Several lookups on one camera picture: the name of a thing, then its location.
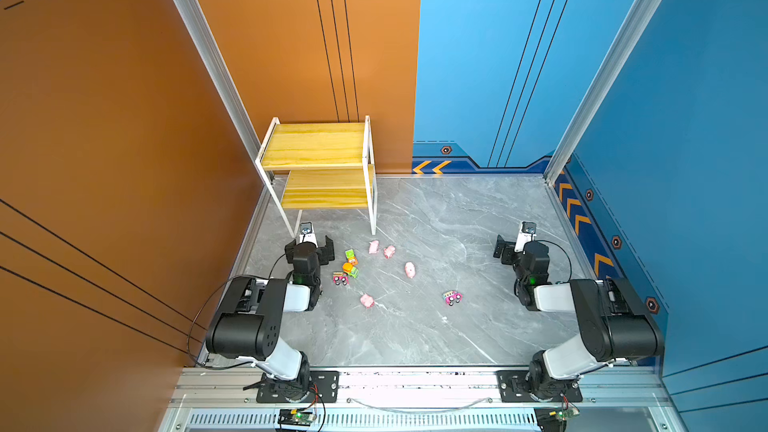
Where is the green circuit board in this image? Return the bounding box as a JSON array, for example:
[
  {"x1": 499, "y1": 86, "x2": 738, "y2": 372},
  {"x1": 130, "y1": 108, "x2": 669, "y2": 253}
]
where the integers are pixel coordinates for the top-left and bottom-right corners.
[
  {"x1": 276, "y1": 409, "x2": 318, "y2": 431},
  {"x1": 534, "y1": 407, "x2": 581, "y2": 432}
]

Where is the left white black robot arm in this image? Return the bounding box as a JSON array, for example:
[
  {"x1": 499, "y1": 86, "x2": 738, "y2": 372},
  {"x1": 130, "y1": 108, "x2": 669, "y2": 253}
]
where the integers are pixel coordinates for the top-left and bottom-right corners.
[{"x1": 205, "y1": 237, "x2": 335, "y2": 403}]

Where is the pink toy truck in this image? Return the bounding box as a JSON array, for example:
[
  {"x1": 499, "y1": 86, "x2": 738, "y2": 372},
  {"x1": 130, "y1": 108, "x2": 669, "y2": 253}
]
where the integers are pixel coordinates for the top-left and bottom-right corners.
[
  {"x1": 332, "y1": 272, "x2": 349, "y2": 286},
  {"x1": 443, "y1": 290, "x2": 463, "y2": 306}
]

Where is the aluminium front rail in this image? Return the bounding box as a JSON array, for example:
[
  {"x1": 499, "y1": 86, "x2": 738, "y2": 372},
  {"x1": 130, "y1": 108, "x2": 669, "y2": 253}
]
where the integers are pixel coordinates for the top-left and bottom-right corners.
[{"x1": 168, "y1": 366, "x2": 672, "y2": 409}]

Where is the right green circuit board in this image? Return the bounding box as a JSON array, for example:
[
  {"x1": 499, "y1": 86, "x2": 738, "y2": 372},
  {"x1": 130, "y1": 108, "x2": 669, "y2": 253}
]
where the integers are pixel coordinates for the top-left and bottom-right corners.
[{"x1": 534, "y1": 407, "x2": 581, "y2": 432}]

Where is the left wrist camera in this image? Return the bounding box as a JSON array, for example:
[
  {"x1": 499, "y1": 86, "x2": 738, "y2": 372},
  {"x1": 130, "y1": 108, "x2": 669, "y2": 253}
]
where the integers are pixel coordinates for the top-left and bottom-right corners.
[{"x1": 296, "y1": 222, "x2": 317, "y2": 245}]

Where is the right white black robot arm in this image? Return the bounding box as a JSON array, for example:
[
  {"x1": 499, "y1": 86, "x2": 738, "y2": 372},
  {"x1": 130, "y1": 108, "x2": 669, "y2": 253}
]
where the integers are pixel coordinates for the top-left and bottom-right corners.
[{"x1": 493, "y1": 234, "x2": 664, "y2": 403}]

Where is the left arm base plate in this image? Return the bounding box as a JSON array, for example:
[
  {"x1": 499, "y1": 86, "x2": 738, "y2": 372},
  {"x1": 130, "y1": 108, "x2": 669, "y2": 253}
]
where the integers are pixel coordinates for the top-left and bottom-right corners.
[{"x1": 256, "y1": 369, "x2": 340, "y2": 404}]

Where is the green orange dump truck toy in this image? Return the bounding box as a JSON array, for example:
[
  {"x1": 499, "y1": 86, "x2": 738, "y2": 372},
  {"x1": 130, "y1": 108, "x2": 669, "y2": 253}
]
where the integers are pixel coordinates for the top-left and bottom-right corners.
[{"x1": 345, "y1": 249, "x2": 358, "y2": 266}]

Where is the pink toy truck left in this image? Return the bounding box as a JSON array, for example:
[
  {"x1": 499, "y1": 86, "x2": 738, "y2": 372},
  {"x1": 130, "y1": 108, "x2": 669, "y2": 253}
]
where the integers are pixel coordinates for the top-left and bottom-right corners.
[{"x1": 332, "y1": 272, "x2": 349, "y2": 286}]

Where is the left green circuit board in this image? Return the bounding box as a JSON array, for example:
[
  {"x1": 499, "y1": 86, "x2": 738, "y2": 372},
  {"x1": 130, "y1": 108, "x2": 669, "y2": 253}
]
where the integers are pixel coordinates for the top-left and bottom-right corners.
[{"x1": 276, "y1": 409, "x2": 318, "y2": 431}]

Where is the white frame wooden shelf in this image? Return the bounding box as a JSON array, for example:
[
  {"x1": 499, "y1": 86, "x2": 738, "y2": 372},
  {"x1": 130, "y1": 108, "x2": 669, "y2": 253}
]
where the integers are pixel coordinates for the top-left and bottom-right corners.
[{"x1": 254, "y1": 117, "x2": 378, "y2": 236}]

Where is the orange green mixer truck toy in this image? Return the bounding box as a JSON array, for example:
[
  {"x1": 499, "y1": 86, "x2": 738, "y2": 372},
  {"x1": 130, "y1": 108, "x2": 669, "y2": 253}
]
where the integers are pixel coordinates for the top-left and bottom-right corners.
[{"x1": 342, "y1": 262, "x2": 359, "y2": 278}]

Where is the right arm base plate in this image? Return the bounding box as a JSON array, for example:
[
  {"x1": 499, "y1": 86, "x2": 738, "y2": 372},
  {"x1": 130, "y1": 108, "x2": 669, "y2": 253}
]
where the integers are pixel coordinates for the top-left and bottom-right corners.
[{"x1": 495, "y1": 369, "x2": 583, "y2": 403}]

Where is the pink toy truck right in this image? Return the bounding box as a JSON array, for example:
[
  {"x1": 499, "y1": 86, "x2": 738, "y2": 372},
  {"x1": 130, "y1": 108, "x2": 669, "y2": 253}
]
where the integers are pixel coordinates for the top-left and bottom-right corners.
[{"x1": 443, "y1": 290, "x2": 463, "y2": 306}]

